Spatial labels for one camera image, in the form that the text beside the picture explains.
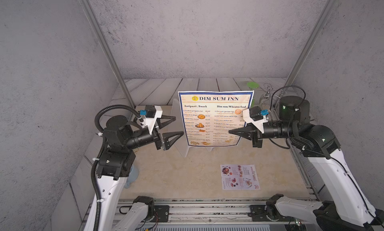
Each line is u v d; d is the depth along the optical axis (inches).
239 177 33.5
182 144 20.1
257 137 17.5
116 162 16.3
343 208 14.6
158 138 18.3
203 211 29.7
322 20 30.1
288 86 41.6
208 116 18.0
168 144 19.4
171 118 22.0
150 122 18.5
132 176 33.1
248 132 18.2
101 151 17.5
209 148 36.8
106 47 34.2
